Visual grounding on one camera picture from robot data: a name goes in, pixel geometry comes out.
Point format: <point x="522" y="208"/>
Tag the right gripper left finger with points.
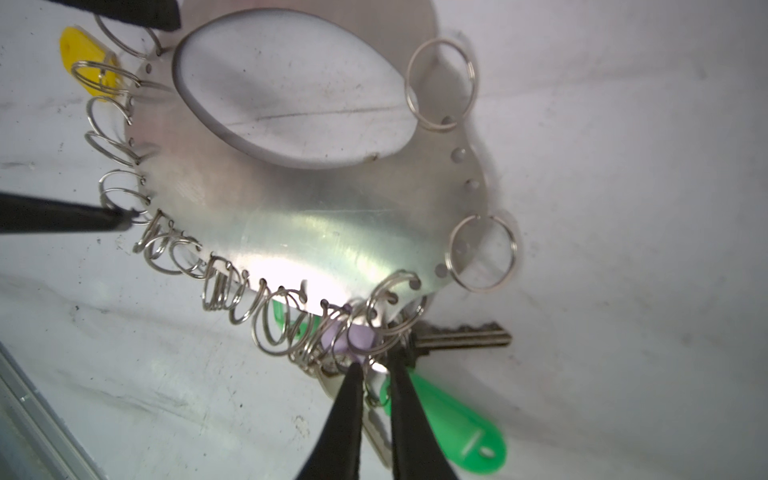
<point x="336" y="454"/>

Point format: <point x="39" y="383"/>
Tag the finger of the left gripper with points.
<point x="161" y="15"/>
<point x="31" y="215"/>

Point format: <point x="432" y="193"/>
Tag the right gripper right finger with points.
<point x="416" y="453"/>

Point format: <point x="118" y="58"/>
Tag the green key tag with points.
<point x="467" y="439"/>

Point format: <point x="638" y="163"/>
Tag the silver key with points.
<point x="426" y="337"/>

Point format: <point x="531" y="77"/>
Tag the metal keyring disc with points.
<point x="286" y="249"/>

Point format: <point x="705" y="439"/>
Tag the yellow key tag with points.
<point x="77" y="45"/>

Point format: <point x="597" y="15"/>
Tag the purple key tag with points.
<point x="339" y="341"/>

